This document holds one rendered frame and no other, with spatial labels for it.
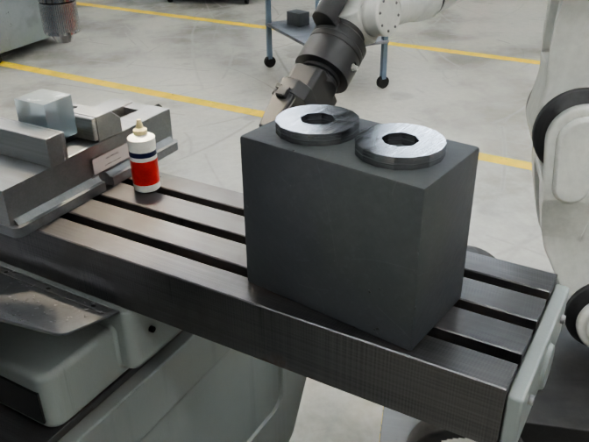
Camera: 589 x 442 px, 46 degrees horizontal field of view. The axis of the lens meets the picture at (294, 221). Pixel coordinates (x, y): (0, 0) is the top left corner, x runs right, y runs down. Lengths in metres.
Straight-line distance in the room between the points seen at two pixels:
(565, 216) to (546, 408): 0.33
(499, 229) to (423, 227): 2.33
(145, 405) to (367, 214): 0.53
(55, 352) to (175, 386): 0.25
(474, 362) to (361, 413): 1.32
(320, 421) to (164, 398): 0.95
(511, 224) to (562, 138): 1.92
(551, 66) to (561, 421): 0.58
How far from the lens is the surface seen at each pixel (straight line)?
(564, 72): 1.14
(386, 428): 1.44
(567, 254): 1.27
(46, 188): 1.02
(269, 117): 0.96
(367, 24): 1.08
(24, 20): 5.71
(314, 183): 0.70
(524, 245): 2.89
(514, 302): 0.83
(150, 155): 1.04
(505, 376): 0.72
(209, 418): 1.27
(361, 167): 0.66
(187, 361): 1.13
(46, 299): 0.98
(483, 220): 3.02
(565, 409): 1.30
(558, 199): 1.16
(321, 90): 1.02
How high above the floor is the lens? 1.42
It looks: 29 degrees down
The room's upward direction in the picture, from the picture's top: 1 degrees counter-clockwise
